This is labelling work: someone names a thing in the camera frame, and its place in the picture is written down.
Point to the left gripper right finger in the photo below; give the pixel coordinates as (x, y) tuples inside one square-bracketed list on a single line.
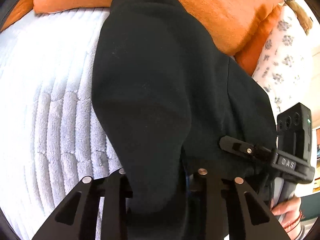
[(196, 184)]

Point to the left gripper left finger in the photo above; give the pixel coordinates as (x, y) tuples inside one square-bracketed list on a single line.
[(120, 180)]

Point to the black zip-neck sweater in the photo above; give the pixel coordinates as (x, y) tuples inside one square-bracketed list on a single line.
[(165, 95)]

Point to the right hand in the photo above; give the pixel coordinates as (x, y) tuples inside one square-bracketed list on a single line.
[(292, 216)]

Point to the white blue floral pillow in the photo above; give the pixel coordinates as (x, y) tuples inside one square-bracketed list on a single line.
[(285, 67)]

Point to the orange pillow at right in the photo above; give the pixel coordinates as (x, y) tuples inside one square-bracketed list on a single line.
[(248, 57)]

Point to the brown plush toy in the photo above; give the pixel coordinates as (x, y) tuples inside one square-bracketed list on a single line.
[(305, 21)]

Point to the orange pillow at left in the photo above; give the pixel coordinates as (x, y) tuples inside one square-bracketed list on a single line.
[(21, 8)]

